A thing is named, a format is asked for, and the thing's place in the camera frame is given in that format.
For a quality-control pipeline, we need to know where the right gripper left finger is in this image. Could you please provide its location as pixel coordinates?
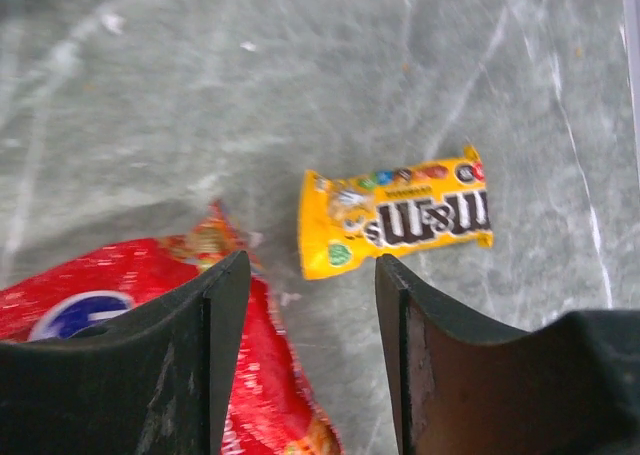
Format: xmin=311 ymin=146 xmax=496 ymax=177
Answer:
xmin=1 ymin=251 xmax=251 ymax=454

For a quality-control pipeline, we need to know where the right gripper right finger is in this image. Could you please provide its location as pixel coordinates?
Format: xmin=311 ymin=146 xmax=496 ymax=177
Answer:
xmin=375 ymin=255 xmax=639 ymax=454

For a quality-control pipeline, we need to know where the red cookie snack bag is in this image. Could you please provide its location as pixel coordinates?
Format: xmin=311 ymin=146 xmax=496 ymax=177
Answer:
xmin=1 ymin=202 xmax=342 ymax=454

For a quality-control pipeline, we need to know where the yellow M&M's packet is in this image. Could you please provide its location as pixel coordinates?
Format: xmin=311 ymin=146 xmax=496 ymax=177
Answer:
xmin=297 ymin=145 xmax=494 ymax=280

